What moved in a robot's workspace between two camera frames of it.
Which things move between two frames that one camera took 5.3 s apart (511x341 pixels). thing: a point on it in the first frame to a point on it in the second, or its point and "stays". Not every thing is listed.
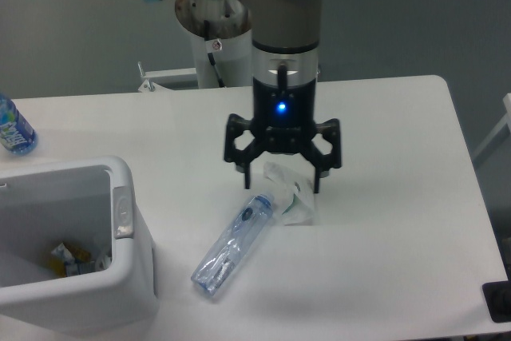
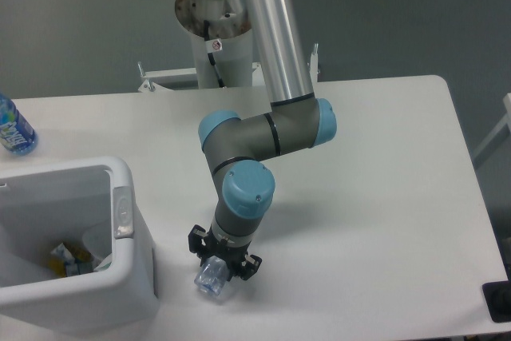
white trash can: x=91 y=205 stays
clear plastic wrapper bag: x=293 y=202 to x=105 y=263
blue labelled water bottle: x=16 y=133 stays
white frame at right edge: x=505 y=120 stays
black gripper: x=283 y=119 to x=235 y=255
